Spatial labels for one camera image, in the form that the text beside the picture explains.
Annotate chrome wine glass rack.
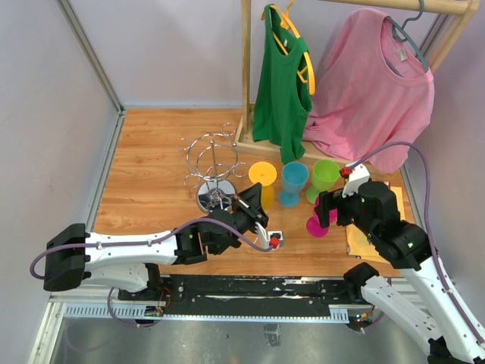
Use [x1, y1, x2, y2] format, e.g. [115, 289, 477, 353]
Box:
[177, 123, 249, 214]

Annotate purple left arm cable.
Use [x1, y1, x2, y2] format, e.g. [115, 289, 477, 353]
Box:
[29, 218, 276, 329]

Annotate wooden clothes rack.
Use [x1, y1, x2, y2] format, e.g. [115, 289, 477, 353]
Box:
[236, 0, 480, 160]

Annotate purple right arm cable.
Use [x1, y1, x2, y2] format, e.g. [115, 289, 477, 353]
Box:
[346, 141, 485, 344]

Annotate white slotted cable duct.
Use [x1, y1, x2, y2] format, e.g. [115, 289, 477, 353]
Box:
[63, 305, 349, 325]

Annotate pink plastic wine glass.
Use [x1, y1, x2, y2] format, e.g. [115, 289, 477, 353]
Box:
[306, 198, 338, 237]

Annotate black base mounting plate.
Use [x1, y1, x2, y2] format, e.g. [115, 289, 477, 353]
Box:
[115, 275, 370, 318]

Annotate orange plastic wine glass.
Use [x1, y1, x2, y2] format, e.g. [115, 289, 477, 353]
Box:
[249, 162, 277, 210]

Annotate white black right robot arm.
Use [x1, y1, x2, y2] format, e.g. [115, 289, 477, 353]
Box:
[314, 181, 484, 363]

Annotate pink t-shirt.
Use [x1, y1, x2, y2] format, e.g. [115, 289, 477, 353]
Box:
[303, 8, 434, 173]

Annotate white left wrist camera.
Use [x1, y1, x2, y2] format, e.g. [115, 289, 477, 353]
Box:
[255, 223, 285, 249]

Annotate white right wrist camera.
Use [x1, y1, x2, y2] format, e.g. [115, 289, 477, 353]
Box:
[340, 163, 371, 198]

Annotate blue plastic wine glass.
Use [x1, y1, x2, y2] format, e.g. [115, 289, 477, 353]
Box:
[279, 162, 309, 208]

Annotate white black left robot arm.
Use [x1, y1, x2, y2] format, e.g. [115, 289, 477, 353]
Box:
[30, 183, 271, 300]

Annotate yellow clothes hanger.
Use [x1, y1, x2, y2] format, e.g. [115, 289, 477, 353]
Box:
[261, 1, 316, 96]

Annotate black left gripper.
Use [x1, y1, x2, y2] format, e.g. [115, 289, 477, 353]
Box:
[214, 182, 269, 256]

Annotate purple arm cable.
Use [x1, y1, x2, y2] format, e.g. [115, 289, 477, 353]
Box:
[346, 141, 485, 344]
[29, 218, 276, 329]

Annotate grey clothes hanger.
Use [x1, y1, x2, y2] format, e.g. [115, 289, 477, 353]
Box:
[385, 0, 430, 73]

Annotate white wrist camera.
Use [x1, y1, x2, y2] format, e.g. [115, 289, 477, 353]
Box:
[255, 223, 285, 249]
[340, 163, 371, 198]

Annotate green tank top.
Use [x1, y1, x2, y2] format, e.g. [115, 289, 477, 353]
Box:
[252, 4, 314, 165]

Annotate green plastic wine glass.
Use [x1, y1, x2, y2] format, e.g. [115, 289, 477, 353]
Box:
[305, 159, 340, 204]

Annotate yellow cartoon vehicle cloth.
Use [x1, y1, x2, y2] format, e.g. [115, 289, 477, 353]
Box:
[346, 182, 406, 264]

